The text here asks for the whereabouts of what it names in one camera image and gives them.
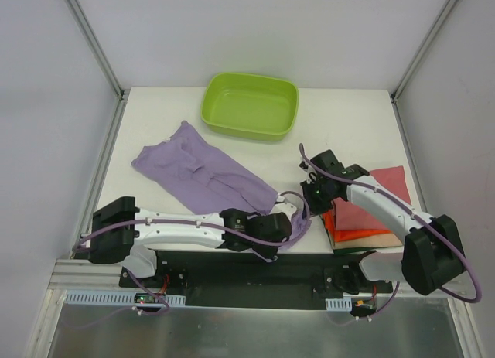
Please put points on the orange folded t shirt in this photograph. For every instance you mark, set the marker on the orange folded t shirt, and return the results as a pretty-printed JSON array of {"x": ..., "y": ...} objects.
[{"x": 347, "y": 235}]

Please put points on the left aluminium frame post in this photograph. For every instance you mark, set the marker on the left aluminium frame post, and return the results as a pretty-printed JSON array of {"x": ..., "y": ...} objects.
[{"x": 95, "y": 47}]

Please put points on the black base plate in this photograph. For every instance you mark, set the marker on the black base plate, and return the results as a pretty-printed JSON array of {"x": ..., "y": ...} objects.
[{"x": 242, "y": 280}]

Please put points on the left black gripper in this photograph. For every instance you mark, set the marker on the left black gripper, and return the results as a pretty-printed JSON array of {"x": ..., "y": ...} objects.
[{"x": 284, "y": 226}]

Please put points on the purple t shirt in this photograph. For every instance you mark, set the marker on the purple t shirt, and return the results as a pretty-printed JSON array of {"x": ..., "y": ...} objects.
[{"x": 205, "y": 180}]

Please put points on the right controller board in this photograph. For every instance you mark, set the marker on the right controller board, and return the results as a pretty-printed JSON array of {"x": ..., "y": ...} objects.
[{"x": 345, "y": 311}]

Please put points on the right aluminium frame post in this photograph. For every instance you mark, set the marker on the right aluminium frame post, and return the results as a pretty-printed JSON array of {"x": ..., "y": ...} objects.
[{"x": 435, "y": 28}]

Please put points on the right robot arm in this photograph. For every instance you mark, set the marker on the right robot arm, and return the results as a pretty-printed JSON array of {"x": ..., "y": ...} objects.
[{"x": 432, "y": 253}]

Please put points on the left controller board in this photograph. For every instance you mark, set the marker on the left controller board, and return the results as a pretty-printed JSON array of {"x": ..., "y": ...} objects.
[{"x": 123, "y": 299}]

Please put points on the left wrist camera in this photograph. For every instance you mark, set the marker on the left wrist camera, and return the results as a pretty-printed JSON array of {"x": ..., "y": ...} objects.
[{"x": 283, "y": 205}]

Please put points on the dark green folded t shirt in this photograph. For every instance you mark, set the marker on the dark green folded t shirt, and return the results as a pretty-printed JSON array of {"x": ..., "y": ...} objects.
[{"x": 353, "y": 250}]

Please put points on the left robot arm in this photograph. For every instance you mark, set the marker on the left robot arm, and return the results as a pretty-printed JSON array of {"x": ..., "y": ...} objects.
[{"x": 125, "y": 234}]

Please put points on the controller board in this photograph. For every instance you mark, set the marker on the controller board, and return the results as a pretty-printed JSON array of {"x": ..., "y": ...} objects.
[
  {"x": 345, "y": 311},
  {"x": 123, "y": 299}
]

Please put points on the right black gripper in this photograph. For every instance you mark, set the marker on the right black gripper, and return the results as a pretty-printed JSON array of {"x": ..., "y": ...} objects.
[{"x": 312, "y": 196}]

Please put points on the pink folded t shirt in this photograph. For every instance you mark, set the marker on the pink folded t shirt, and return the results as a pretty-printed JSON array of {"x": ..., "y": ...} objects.
[{"x": 350, "y": 217}]

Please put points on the green plastic basin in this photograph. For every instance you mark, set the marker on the green plastic basin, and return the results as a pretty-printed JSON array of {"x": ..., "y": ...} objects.
[{"x": 251, "y": 106}]

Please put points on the aluminium frame post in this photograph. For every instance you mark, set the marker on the aluminium frame post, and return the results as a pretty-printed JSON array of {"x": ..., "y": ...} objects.
[
  {"x": 435, "y": 28},
  {"x": 95, "y": 47}
]

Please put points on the beige folded t shirt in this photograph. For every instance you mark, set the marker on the beige folded t shirt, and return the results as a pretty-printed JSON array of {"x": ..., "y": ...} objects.
[{"x": 372, "y": 242}]

